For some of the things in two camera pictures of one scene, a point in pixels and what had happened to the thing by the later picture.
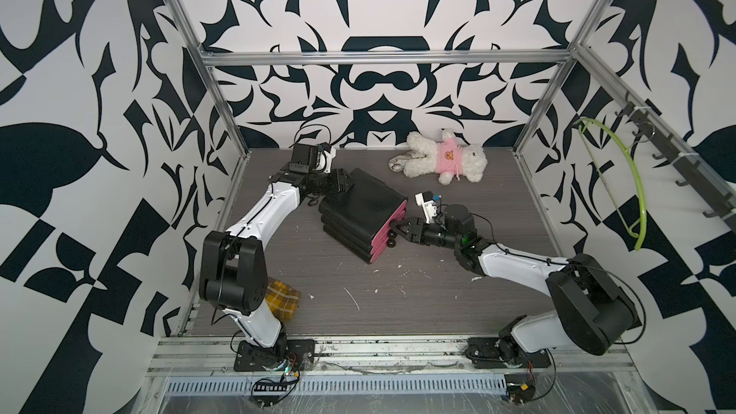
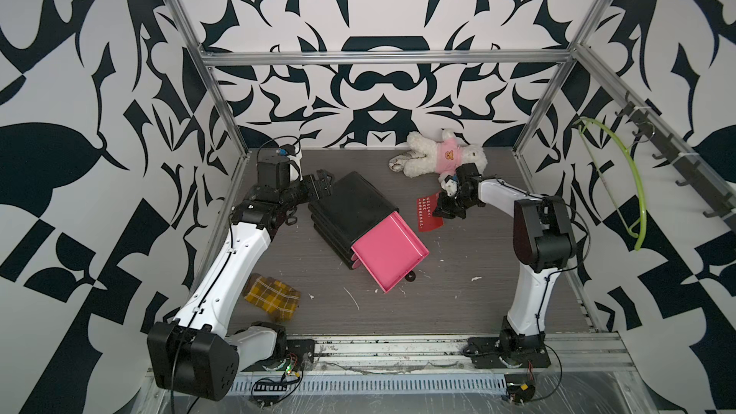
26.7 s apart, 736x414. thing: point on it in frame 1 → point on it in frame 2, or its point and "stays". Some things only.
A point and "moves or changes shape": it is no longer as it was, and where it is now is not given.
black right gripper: x=417 y=230 → x=443 y=209
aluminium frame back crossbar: x=387 y=57 stays
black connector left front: x=267 y=393 stays
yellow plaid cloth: x=282 y=299 stays
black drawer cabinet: x=359 y=218 moves or changes shape
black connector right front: x=519 y=388 stays
